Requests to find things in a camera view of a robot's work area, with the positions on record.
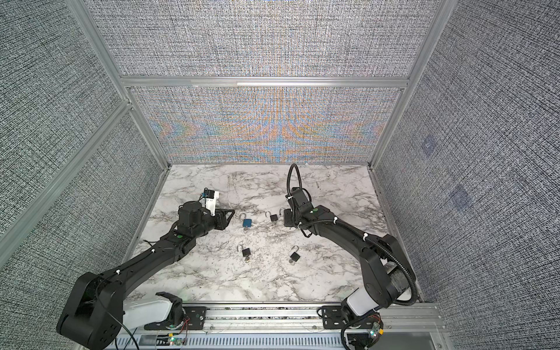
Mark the black padlock bottom right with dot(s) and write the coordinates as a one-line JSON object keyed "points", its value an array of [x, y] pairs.
{"points": [[294, 256]]}

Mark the green circuit board left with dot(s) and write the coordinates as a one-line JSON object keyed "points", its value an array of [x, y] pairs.
{"points": [[178, 339]]}

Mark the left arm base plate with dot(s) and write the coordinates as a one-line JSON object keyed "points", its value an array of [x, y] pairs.
{"points": [[190, 318]]}

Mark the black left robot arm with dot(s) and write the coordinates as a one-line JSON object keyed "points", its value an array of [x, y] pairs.
{"points": [[93, 314]]}

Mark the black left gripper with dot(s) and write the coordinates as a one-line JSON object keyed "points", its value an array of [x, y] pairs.
{"points": [[221, 217]]}

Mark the green circuit board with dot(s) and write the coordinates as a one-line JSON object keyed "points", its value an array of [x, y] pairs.
{"points": [[178, 339], [375, 332]]}

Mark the green circuit board right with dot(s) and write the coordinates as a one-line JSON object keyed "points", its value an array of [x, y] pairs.
{"points": [[375, 332]]}

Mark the black padlock bottom left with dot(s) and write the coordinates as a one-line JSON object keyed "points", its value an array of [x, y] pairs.
{"points": [[245, 252]]}

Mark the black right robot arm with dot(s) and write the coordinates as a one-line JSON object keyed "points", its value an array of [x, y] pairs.
{"points": [[388, 278]]}

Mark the blue padlock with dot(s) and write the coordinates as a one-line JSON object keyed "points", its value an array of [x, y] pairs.
{"points": [[246, 221]]}

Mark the aluminium front rail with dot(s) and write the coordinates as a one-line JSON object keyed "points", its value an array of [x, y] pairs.
{"points": [[286, 326]]}

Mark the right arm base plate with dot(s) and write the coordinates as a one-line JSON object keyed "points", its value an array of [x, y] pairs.
{"points": [[335, 317]]}

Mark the small black padlock top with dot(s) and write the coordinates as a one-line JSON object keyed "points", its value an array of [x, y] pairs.
{"points": [[271, 216]]}

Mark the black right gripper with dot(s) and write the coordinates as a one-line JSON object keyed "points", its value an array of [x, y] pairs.
{"points": [[286, 218]]}

